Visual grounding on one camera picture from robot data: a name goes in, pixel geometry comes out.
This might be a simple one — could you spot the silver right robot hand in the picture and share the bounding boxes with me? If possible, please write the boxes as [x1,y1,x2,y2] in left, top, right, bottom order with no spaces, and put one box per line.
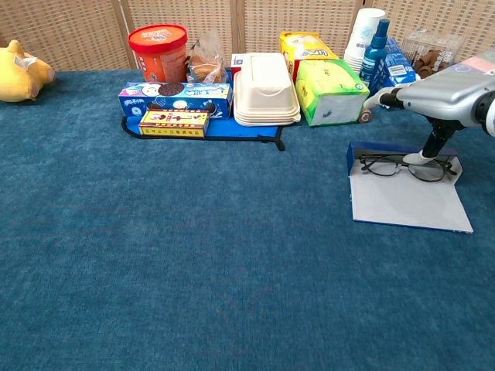
[362,68,495,165]

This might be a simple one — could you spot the black-framed eyeglasses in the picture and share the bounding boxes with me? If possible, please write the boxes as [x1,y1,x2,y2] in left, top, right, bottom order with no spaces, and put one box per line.
[359,153,458,183]

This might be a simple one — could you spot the blue glasses case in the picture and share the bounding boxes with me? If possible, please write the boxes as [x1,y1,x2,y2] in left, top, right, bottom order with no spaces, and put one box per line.
[346,141,475,234]

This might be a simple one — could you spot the clear box with brown pieces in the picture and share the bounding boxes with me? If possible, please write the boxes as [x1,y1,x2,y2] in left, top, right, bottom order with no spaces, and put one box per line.
[401,29,466,81]

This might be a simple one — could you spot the blue white milk carton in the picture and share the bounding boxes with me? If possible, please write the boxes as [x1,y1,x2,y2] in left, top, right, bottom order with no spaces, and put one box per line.
[376,37,422,96]

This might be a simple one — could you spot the small red white box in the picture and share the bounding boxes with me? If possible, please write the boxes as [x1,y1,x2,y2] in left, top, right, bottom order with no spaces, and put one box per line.
[230,53,252,84]

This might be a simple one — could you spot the blue cookie box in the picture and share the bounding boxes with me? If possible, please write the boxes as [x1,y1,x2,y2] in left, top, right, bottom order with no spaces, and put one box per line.
[118,81,234,121]

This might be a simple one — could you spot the small yellow red box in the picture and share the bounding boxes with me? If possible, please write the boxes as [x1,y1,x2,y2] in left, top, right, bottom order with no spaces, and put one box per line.
[138,109,210,139]

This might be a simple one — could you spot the pastel tissue multipack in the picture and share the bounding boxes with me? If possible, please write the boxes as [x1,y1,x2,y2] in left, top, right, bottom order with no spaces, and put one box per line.
[436,49,495,77]

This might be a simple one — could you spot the blue spray bottle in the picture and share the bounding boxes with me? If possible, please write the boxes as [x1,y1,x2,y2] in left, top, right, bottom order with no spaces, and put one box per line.
[359,18,391,97]

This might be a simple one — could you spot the stack of white paper cups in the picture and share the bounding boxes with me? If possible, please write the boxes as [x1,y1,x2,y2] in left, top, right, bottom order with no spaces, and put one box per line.
[343,8,387,77]

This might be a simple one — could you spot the green tissue pack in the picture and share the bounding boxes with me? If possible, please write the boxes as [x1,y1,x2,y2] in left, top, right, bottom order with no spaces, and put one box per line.
[295,59,371,128]

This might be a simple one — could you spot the yellow tissue pack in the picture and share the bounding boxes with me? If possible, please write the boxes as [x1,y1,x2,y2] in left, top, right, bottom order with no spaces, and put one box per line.
[279,31,340,84]

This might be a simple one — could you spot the stack of beige food containers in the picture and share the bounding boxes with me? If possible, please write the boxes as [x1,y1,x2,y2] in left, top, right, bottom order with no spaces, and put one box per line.
[233,52,302,128]

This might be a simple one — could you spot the blue flat tray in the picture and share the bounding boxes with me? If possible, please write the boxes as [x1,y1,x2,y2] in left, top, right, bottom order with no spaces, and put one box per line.
[121,114,286,152]

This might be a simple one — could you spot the clear bag of pastries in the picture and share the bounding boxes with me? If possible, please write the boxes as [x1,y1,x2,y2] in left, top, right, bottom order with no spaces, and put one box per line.
[186,30,229,84]

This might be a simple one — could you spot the red instant noodle tub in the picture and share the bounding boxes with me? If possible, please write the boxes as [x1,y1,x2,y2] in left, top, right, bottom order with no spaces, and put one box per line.
[128,24,189,83]

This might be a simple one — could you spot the woven folding screen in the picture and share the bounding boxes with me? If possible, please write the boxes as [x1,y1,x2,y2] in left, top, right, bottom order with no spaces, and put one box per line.
[0,0,495,73]

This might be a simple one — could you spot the teal carpet table cover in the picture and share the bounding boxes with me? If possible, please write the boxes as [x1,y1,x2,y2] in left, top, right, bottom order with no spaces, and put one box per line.
[0,69,495,371]

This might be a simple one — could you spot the yellow plush toy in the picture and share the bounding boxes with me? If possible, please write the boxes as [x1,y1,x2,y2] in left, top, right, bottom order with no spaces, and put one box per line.
[0,39,56,104]

